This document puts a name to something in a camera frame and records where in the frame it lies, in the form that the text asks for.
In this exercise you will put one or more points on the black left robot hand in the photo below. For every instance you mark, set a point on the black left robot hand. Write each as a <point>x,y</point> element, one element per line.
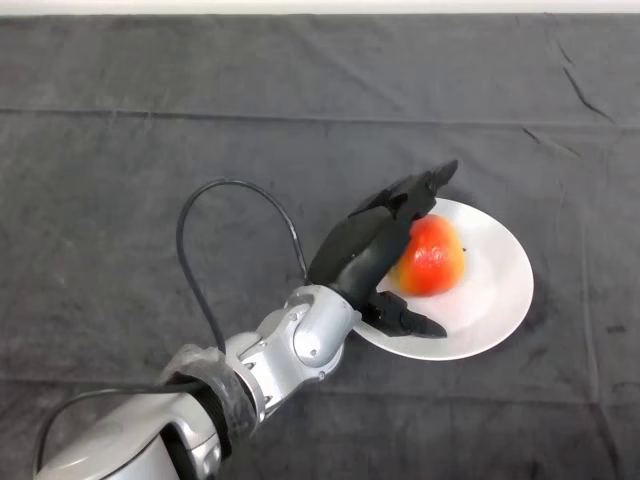
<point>365,250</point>

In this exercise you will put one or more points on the red yellow apple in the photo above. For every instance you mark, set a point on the red yellow apple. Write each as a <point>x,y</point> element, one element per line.
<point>430,260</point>

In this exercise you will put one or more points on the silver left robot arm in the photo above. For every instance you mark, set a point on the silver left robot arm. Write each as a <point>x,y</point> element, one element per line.
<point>210,395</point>

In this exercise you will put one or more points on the white round plate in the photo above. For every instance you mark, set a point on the white round plate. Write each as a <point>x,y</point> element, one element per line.
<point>480,300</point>

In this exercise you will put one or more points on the black cloth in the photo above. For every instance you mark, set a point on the black cloth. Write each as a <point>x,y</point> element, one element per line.
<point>150,150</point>

